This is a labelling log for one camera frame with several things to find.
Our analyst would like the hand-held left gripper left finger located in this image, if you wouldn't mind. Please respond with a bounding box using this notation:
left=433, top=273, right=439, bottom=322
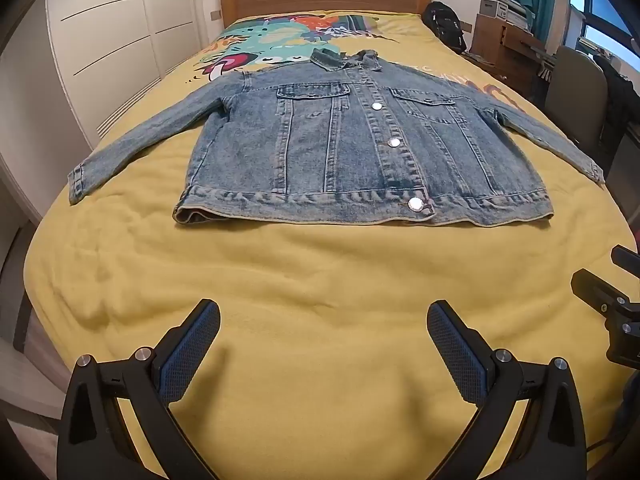
left=56, top=298, right=222, bottom=480

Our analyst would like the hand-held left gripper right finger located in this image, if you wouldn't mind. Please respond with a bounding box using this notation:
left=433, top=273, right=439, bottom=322
left=426, top=300, right=587, bottom=480

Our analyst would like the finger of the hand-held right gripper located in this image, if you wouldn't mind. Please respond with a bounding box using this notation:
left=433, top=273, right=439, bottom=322
left=571, top=269, right=640, bottom=367
left=611, top=245, right=640, bottom=277

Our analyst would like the blue denim jacket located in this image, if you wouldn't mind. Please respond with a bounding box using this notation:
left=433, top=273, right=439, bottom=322
left=67, top=48, right=606, bottom=226

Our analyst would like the yellow printed blanket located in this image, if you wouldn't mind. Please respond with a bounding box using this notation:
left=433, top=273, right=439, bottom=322
left=22, top=10, right=640, bottom=480

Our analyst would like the dark clothing on chair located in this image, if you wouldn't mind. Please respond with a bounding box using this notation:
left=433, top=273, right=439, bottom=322
left=594, top=54, right=640, bottom=133

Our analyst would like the grey office chair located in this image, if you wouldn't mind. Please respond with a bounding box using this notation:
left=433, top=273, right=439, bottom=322
left=542, top=45, right=609, bottom=157

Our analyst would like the wooden desk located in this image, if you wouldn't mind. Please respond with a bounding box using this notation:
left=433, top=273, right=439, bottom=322
left=470, top=12, right=557, bottom=97

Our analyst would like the large window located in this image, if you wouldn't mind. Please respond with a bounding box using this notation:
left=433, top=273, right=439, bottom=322
left=565, top=0, right=640, bottom=61

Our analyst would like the black backpack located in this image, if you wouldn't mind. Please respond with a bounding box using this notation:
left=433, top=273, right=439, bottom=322
left=421, top=1, right=468, bottom=54

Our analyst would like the white wardrobe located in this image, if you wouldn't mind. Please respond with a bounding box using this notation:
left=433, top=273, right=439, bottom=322
left=45, top=0, right=222, bottom=148

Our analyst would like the black cable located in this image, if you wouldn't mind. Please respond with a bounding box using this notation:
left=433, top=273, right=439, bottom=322
left=585, top=436, right=621, bottom=454

